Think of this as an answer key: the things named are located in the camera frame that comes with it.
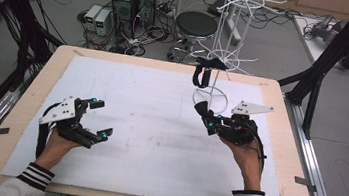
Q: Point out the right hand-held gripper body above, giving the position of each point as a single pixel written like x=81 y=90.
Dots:
x=248 y=108

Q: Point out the light wooden table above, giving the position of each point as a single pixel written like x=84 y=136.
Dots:
x=279 y=131

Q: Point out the black round stool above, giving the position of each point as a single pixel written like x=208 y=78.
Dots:
x=196 y=25

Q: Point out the person's right hand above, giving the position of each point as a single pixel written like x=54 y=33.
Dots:
x=248 y=164

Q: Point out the white foam mat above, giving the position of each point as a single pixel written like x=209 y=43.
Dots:
x=144 y=134

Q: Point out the grey power supply unit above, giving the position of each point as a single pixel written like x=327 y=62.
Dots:
x=103 y=22
x=92 y=15

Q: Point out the white floor board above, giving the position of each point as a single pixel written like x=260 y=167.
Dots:
x=312 y=51

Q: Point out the grey and black device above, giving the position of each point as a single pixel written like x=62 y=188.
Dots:
x=328 y=29

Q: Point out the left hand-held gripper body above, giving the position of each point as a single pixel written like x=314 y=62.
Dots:
x=60 y=110

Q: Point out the person's left hand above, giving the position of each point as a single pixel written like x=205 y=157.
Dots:
x=56 y=150

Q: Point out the black computer tower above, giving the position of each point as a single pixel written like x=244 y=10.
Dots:
x=124 y=1
x=146 y=0

